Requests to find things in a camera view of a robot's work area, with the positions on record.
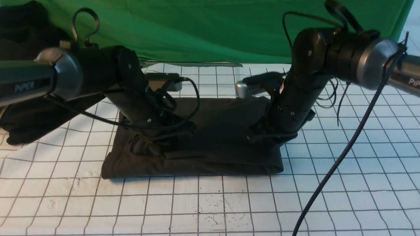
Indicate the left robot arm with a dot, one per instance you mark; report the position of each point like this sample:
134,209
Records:
61,75

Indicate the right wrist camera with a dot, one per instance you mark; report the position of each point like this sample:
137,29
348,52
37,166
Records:
266,82

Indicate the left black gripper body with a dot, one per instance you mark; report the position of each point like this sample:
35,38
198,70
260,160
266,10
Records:
147,115

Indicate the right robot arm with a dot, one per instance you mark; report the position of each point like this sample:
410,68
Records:
363,59

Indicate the pile of black clothes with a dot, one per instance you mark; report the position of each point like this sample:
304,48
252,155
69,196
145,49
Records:
25,31

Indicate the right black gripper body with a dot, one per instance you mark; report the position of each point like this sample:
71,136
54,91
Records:
289,109

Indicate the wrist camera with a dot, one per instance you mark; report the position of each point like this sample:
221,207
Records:
171,82
266,82

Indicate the white grid table mat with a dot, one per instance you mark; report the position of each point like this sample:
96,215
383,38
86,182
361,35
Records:
53,186

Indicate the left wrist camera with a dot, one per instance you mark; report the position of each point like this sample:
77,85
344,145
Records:
171,82

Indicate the dark gray long-sleeve shirt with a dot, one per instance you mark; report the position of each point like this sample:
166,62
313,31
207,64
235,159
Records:
219,146

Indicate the green backdrop cloth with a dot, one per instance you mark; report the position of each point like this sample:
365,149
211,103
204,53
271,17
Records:
209,31

